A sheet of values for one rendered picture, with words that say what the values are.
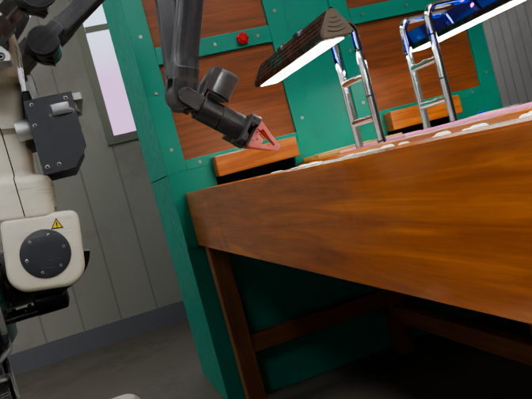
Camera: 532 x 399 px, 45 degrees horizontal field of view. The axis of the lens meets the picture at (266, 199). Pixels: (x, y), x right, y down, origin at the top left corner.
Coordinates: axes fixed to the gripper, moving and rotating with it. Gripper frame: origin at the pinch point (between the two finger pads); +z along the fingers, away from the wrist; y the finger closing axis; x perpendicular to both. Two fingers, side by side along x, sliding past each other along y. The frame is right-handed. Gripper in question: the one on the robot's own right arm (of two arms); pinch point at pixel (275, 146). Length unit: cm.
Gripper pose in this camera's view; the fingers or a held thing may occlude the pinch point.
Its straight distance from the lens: 151.1
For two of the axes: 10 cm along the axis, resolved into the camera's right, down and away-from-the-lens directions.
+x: -4.1, 9.0, -1.4
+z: 8.7, 4.3, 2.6
